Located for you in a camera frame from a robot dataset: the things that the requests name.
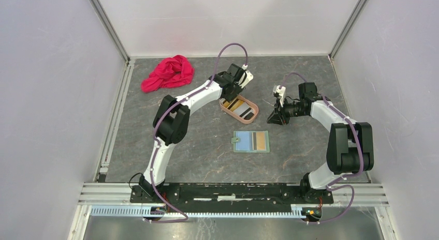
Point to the red crumpled cloth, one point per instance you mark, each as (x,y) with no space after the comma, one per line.
(171,72)

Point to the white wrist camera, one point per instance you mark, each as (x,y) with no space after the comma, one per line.
(246,78)
(279,94)

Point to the white slotted cable duct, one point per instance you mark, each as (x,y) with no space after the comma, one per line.
(151,212)

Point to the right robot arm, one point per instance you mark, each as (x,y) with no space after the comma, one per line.
(350,145)

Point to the silver card in tray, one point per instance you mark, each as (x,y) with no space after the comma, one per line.
(245,112)

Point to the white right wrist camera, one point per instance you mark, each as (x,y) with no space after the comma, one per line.
(279,94)

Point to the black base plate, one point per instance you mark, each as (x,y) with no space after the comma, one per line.
(233,197)

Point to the gold card black stripe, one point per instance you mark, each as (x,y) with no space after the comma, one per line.
(231,106)

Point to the pink oval tray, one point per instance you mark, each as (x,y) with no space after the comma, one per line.
(233,114)

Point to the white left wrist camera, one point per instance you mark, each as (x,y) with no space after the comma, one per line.
(246,78)

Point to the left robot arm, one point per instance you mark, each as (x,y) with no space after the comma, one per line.
(172,119)

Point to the green card holder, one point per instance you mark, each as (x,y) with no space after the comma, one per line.
(242,142)

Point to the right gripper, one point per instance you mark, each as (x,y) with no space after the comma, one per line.
(276,117)

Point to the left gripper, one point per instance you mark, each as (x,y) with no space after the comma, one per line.
(231,96)

